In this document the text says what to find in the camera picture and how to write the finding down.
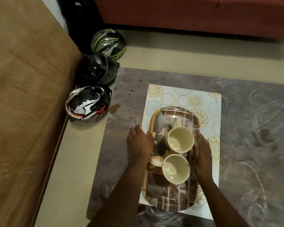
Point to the cream red-flowered mug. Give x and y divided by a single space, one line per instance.
181 140
176 169

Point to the brown wooden panel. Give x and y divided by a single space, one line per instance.
26 104

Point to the white gold-flowered placemat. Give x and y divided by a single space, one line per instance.
179 96

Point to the person's left hand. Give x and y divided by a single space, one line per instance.
139 146

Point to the black backpack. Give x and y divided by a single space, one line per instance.
82 21

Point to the glossy black helmet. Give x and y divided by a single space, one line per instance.
97 68

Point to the green black helmet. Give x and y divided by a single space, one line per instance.
107 42

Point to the black white red helmet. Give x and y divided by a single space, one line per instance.
87 106

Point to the person's left forearm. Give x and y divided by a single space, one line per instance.
123 198

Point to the red sofa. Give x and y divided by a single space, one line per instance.
191 14

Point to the person's right hand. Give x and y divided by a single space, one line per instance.
203 158

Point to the person's right forearm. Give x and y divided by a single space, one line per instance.
222 208

